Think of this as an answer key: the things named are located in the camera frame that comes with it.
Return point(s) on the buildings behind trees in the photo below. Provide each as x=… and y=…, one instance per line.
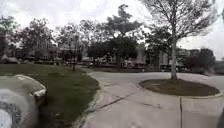
x=186, y=58

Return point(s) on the round mulch tree bed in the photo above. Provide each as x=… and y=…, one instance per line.
x=178, y=87

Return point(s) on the group of trees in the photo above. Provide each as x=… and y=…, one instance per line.
x=83, y=43

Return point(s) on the grey concrete path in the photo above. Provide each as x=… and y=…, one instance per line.
x=143, y=106

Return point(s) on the pale-trunked tree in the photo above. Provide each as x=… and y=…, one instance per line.
x=173, y=50

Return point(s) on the green grass lawn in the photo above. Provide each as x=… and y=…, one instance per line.
x=63, y=86

